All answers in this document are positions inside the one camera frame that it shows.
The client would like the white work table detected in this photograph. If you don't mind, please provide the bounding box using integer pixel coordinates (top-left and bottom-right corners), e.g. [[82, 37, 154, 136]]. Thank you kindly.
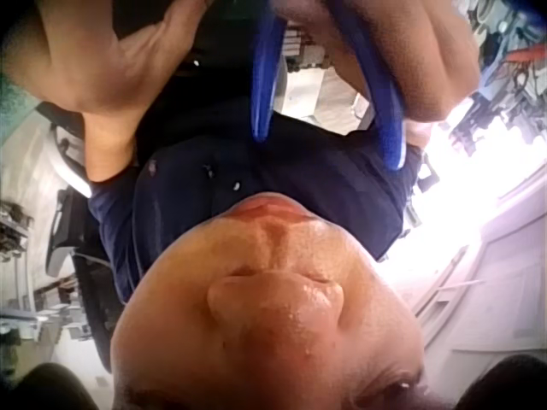
[[273, 23, 379, 137]]

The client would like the black chair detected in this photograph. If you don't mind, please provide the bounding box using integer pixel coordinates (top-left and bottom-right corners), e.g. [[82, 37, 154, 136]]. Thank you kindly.
[[42, 187, 129, 373]]

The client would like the cluttered workbench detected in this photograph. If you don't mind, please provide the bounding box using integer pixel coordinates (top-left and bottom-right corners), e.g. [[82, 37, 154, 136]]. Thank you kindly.
[[0, 199, 59, 343]]

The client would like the cluttered tool rack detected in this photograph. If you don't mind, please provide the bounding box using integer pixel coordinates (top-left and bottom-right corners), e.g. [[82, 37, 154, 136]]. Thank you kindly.
[[444, 0, 547, 160]]

